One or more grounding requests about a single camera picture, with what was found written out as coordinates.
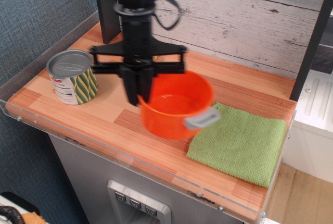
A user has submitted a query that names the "green folded cloth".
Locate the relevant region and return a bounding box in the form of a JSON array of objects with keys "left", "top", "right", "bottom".
[{"left": 187, "top": 102, "right": 287, "bottom": 188}]

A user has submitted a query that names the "green striped tin can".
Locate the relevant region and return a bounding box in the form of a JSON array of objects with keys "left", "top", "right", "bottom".
[{"left": 46, "top": 49, "right": 98, "bottom": 105}]

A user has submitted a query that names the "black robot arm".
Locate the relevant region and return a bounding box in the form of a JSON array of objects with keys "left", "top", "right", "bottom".
[{"left": 89, "top": 0, "right": 186, "bottom": 106}]

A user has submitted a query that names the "orange object bottom left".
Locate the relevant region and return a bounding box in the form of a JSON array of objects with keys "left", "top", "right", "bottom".
[{"left": 22, "top": 212, "right": 46, "bottom": 224}]

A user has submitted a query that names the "dark left upright post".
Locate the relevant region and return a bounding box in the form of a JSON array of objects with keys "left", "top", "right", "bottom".
[{"left": 97, "top": 0, "right": 121, "bottom": 44}]

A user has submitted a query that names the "dark right upright post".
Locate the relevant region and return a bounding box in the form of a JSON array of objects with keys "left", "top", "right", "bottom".
[{"left": 289, "top": 0, "right": 332, "bottom": 102}]

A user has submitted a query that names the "orange pot with grey handles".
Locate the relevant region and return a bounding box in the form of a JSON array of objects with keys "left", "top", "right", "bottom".
[{"left": 138, "top": 70, "right": 221, "bottom": 140}]

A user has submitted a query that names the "white ribbed appliance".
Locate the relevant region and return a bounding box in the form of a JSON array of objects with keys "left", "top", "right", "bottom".
[{"left": 283, "top": 70, "right": 332, "bottom": 182}]

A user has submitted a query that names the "silver cabinet with dispenser panel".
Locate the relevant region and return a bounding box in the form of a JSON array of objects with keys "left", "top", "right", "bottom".
[{"left": 50, "top": 135, "right": 241, "bottom": 223}]

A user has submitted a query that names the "clear acrylic edge guard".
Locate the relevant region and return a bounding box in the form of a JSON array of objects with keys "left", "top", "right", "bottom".
[{"left": 2, "top": 96, "right": 281, "bottom": 223}]

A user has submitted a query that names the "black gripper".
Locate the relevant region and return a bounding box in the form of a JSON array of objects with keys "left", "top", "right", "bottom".
[{"left": 89, "top": 15, "right": 186, "bottom": 106}]

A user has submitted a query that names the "dark upright post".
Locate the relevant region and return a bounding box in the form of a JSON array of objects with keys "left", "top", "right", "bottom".
[
  {"left": 97, "top": 0, "right": 121, "bottom": 44},
  {"left": 289, "top": 0, "right": 332, "bottom": 102}
]

